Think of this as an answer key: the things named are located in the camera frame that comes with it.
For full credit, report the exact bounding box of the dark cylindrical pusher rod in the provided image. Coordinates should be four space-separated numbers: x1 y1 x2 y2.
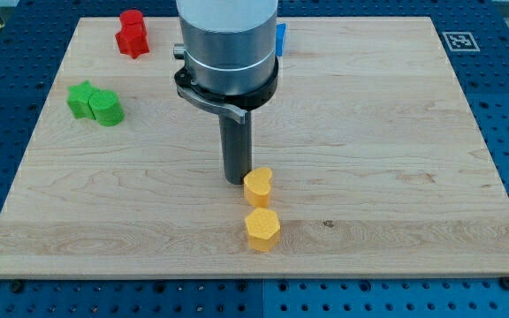
219 112 252 185

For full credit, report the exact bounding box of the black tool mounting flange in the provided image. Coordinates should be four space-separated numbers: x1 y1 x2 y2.
174 58 279 125

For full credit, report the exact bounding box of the yellow heart block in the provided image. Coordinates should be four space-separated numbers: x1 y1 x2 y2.
243 167 273 208

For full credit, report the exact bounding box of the yellow hexagon block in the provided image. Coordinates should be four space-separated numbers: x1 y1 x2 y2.
245 208 281 253

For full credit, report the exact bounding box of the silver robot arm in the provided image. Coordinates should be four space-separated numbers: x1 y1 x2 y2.
173 0 279 185

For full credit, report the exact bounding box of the blue block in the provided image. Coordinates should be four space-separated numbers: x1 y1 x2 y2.
276 23 286 57

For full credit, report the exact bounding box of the red star block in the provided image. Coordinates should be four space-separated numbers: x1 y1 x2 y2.
115 25 149 59

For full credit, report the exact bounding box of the green cylinder block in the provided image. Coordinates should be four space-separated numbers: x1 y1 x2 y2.
88 90 125 126

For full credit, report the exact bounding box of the red cylinder block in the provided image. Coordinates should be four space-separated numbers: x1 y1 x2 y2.
119 9 146 32

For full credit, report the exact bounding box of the wooden board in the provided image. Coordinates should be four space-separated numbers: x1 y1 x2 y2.
0 17 509 280

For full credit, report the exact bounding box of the green star block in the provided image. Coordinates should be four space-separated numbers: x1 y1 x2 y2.
66 80 99 120

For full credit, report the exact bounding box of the fiducial marker tag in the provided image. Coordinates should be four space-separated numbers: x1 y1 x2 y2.
442 31 480 52

